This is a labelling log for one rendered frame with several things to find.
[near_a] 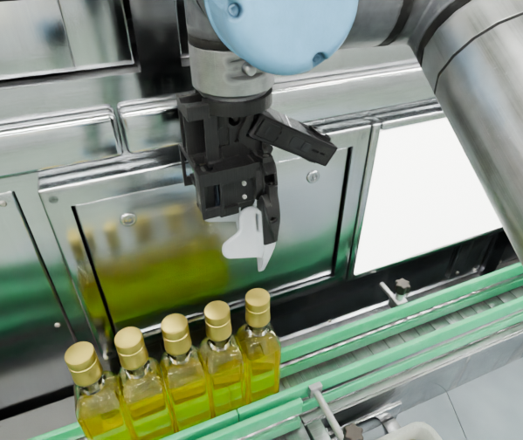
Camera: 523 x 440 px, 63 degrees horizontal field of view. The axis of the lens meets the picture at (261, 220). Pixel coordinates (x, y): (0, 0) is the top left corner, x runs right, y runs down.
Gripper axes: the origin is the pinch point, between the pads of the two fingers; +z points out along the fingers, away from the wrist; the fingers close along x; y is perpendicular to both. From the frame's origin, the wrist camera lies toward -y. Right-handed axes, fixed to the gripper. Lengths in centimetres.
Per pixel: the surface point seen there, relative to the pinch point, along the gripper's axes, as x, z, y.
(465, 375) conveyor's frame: 7, 46, -44
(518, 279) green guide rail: -2, 34, -64
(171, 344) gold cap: 1.2, 11.3, 12.4
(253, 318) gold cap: 1.3, 11.7, 1.1
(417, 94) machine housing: -12.1, -9.6, -32.3
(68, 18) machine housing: -17.1, -23.6, 14.3
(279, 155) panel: -11.7, -4.5, -8.7
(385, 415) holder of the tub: 7, 47, -24
